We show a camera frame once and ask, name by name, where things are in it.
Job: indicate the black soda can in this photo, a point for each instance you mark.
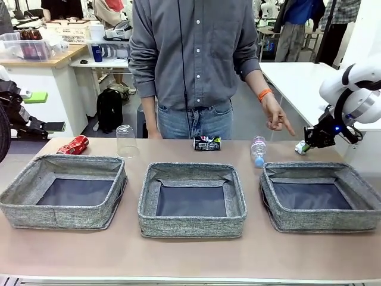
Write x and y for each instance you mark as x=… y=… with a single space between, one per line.
x=208 y=143

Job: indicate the clear plastic water bottle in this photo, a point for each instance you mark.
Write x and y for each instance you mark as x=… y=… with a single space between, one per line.
x=258 y=150

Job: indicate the clear plastic storage box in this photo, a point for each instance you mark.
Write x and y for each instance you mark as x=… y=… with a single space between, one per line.
x=26 y=49

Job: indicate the background person in plaid shirt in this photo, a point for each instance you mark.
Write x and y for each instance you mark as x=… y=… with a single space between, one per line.
x=336 y=29

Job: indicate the wooden top white desk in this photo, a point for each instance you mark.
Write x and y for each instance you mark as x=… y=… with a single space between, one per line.
x=59 y=89

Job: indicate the white side table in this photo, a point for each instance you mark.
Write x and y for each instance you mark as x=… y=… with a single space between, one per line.
x=104 y=64

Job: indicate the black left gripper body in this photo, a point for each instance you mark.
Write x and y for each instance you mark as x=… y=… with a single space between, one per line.
x=12 y=95

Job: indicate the person's left forearm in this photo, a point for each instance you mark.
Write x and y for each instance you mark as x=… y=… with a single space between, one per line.
x=256 y=82

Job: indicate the grey fabric basket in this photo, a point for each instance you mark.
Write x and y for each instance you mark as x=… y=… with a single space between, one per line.
x=321 y=219
x=190 y=225
x=77 y=214

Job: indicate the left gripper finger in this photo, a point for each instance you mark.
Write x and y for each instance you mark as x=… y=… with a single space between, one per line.
x=53 y=126
x=37 y=97

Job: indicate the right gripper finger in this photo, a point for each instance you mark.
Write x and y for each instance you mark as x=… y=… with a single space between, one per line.
x=309 y=133
x=313 y=145

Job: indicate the person's right forearm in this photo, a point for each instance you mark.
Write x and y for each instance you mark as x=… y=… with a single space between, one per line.
x=150 y=116

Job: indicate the black backpack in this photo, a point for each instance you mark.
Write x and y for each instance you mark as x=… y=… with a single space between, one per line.
x=109 y=110

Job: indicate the white paper ball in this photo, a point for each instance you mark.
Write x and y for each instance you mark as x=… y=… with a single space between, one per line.
x=300 y=148

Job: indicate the clear plastic cup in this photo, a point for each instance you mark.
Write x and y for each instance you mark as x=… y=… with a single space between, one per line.
x=127 y=143

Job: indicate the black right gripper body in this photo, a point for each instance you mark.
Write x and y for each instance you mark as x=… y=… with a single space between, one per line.
x=326 y=134

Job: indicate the person in grey shirt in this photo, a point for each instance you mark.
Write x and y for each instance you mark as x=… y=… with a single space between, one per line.
x=208 y=59

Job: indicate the person's left hand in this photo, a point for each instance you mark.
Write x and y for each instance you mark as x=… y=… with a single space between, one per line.
x=275 y=114

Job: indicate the crushed red soda can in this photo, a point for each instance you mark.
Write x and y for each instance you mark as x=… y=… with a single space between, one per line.
x=74 y=145

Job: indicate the background person in blue top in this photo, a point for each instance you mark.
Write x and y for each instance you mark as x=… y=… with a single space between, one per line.
x=293 y=35

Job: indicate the blue drink bottle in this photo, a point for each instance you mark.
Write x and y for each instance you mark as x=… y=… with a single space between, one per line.
x=96 y=53

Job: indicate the white slatted crate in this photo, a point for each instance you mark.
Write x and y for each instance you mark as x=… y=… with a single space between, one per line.
x=71 y=32

